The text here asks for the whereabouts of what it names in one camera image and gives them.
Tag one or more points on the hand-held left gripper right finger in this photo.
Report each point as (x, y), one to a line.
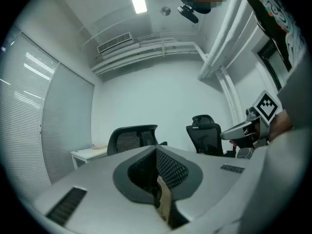
(214, 186)

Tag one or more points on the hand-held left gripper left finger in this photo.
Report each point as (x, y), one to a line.
(102, 199)

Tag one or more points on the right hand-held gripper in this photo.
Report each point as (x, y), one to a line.
(264, 111)

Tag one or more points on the black mesh office chair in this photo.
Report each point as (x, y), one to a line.
(132, 139)

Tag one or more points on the person's right forearm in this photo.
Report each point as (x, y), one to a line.
(280, 124)

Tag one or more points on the black office chair with headrest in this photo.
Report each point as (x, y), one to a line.
(206, 135)

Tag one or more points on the white desk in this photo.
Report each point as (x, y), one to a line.
(89, 153)

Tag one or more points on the frosted glass panel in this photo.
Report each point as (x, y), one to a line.
(67, 121)

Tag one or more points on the black framed door window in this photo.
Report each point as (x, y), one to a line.
(273, 57)

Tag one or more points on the thick white ceiling pipes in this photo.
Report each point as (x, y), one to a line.
(220, 38)

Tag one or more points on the white window blinds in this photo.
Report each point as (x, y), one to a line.
(23, 106)

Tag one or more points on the white horizontal pipe bundle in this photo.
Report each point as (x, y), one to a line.
(146, 52)

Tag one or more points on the person's black patterned shirt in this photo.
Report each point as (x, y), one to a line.
(275, 16)

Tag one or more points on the round smoke detector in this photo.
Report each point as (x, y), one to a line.
(165, 10)

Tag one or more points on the white air vent grille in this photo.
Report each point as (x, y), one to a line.
(114, 42)

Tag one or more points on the white vertical wall pipes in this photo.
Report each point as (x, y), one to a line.
(229, 94)

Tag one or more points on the black head-mounted camera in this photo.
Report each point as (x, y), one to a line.
(187, 12)

